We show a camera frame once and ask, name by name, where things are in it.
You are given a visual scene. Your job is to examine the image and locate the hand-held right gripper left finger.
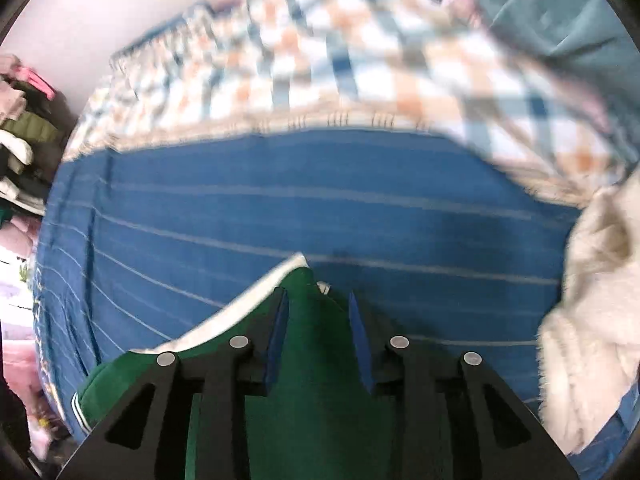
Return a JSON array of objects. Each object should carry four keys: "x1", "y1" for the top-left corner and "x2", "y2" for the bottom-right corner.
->
[{"x1": 57, "y1": 287, "x2": 291, "y2": 480}]

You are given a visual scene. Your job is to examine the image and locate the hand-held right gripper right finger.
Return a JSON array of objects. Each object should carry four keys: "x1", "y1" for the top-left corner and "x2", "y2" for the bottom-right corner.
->
[{"x1": 347, "y1": 291, "x2": 583, "y2": 480}]

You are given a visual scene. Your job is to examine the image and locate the green varsity jacket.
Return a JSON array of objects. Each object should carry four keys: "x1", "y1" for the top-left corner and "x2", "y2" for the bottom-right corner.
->
[{"x1": 71, "y1": 252, "x2": 407, "y2": 480}]

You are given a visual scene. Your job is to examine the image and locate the blue striped bed sheet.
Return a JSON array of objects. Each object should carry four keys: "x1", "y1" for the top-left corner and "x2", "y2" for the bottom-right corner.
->
[{"x1": 30, "y1": 127, "x2": 640, "y2": 463}]

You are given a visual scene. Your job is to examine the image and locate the cream fleece blanket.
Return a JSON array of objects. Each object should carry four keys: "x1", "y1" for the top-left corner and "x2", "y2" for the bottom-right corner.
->
[{"x1": 536, "y1": 165, "x2": 640, "y2": 457}]

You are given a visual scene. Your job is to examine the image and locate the plaid blanket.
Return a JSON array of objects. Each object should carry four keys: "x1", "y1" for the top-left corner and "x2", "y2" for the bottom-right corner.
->
[{"x1": 62, "y1": 0, "x2": 632, "y2": 207}]

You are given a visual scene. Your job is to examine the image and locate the olive puffer jacket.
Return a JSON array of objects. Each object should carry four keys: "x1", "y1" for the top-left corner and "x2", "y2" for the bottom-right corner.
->
[{"x1": 0, "y1": 109, "x2": 65, "y2": 147}]

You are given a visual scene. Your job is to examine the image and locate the pink fleece garment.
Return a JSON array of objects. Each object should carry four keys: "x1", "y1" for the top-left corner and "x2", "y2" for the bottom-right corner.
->
[{"x1": 0, "y1": 54, "x2": 30, "y2": 122}]

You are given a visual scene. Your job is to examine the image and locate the teal duvet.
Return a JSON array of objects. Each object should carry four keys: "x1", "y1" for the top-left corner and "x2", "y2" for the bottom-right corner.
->
[{"x1": 400, "y1": 0, "x2": 637, "y2": 171}]

